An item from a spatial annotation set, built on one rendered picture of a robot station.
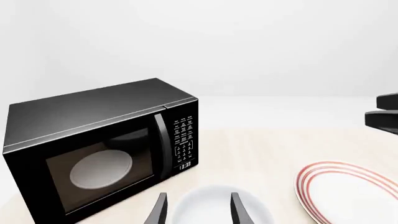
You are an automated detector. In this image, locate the white bowl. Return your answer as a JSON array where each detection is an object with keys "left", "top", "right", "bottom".
[{"left": 170, "top": 184, "right": 276, "bottom": 224}]

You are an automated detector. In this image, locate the black microwave oven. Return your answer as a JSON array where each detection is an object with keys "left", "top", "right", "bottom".
[{"left": 2, "top": 77, "right": 200, "bottom": 224}]

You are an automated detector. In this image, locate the white plate with red rings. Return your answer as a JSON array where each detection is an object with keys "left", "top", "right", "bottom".
[{"left": 293, "top": 160, "right": 398, "bottom": 224}]

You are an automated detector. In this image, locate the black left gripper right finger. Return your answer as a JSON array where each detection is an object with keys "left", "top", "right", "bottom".
[{"left": 230, "top": 192, "right": 256, "bottom": 224}]

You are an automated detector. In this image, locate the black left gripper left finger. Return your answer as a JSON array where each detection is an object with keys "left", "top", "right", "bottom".
[{"left": 143, "top": 192, "right": 169, "bottom": 224}]

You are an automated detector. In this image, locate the white round microwave turntable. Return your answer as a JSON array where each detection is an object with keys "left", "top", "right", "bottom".
[{"left": 69, "top": 149, "right": 134, "bottom": 190}]

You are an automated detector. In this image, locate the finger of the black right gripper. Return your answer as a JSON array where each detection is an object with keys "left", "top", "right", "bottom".
[
  {"left": 376, "top": 93, "right": 398, "bottom": 111},
  {"left": 364, "top": 110, "right": 398, "bottom": 136}
]

